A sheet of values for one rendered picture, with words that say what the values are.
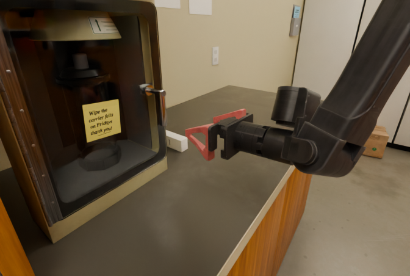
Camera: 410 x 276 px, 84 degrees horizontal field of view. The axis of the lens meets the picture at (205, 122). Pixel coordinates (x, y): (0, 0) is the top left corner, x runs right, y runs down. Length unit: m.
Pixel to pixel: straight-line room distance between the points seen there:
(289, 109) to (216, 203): 0.31
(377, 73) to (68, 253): 0.58
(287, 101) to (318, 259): 1.49
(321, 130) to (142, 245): 0.39
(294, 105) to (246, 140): 0.10
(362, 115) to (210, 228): 0.37
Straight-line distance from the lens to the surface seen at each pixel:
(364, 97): 0.33
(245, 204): 0.60
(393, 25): 0.36
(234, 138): 0.42
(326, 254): 1.85
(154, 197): 0.62
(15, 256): 0.46
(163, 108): 0.54
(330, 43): 3.23
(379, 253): 2.01
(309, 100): 0.39
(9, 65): 0.44
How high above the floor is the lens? 1.34
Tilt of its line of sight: 23 degrees down
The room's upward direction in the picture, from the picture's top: straight up
